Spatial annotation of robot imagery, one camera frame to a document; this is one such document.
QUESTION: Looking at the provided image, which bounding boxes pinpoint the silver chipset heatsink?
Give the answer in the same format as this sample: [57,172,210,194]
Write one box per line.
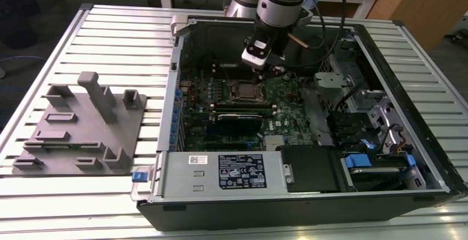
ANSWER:
[265,135,289,146]

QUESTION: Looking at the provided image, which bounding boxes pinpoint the black PC case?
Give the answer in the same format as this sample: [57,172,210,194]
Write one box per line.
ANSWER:
[129,15,468,231]

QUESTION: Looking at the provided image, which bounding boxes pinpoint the wooden cabinet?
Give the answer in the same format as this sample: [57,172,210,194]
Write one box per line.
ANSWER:
[366,0,468,53]

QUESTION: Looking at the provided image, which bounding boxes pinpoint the black camera cable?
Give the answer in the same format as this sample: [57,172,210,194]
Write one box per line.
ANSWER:
[277,0,346,70]

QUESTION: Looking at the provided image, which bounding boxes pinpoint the black plastic cover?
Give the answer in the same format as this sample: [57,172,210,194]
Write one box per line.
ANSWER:
[280,145,357,194]

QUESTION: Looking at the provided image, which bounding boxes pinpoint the hard disk in blue carrier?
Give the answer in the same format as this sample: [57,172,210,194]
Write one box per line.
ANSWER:
[341,153,402,192]

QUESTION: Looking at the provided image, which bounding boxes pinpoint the CPU socket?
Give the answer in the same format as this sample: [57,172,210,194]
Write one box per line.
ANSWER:
[226,79,270,106]

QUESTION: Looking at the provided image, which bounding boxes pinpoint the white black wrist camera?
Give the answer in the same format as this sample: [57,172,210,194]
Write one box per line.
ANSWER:
[240,38,276,67]

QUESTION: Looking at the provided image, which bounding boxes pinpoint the silver CPU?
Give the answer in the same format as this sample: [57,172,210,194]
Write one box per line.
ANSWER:
[236,83,262,98]

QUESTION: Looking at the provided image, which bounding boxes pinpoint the silver metal drive cage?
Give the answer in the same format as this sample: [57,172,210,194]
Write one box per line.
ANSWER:
[313,38,373,115]

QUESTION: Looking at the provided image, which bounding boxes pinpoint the coloured power wires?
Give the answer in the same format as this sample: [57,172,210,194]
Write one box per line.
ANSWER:
[389,138,410,155]

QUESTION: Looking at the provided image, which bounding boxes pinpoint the metal wire locking lever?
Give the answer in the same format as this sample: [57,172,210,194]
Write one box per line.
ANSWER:
[221,64,234,85]

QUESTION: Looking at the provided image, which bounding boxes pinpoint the green motherboard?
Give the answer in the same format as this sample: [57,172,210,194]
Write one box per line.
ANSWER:
[177,66,322,152]

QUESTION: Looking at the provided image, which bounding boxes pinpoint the metal socket cover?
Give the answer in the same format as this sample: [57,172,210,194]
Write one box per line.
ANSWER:
[229,81,268,104]

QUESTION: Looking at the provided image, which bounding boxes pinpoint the black graphics card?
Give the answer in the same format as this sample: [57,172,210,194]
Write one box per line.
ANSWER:
[216,113,265,138]

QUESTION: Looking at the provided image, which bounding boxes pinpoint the grey power supply unit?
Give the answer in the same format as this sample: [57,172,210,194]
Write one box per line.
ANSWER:
[157,151,290,198]

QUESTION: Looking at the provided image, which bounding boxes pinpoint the copper coloured cable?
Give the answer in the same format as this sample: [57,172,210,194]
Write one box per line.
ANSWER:
[285,32,312,49]

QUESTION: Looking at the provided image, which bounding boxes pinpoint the silver bracket with hole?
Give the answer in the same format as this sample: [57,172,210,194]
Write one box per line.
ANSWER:
[313,71,354,89]

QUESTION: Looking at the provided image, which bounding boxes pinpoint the grey parts rack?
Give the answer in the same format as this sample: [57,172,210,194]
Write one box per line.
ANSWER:
[10,71,149,176]

